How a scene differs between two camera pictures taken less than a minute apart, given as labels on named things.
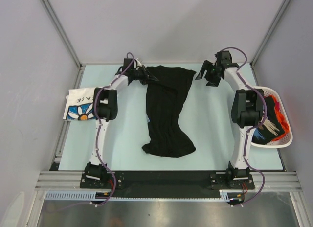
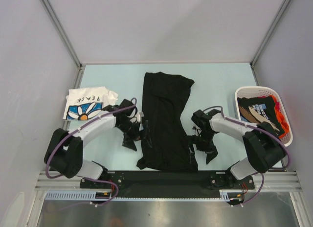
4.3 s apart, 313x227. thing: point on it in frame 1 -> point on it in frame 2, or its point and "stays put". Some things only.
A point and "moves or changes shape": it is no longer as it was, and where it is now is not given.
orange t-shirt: (283, 122) stays put
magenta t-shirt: (277, 105) stays put
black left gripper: (146, 75) -> (128, 141)
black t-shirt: (165, 98) moves or changes shape
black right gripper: (208, 66) -> (211, 150)
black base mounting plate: (166, 183) stays put
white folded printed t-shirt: (79, 104) stays put
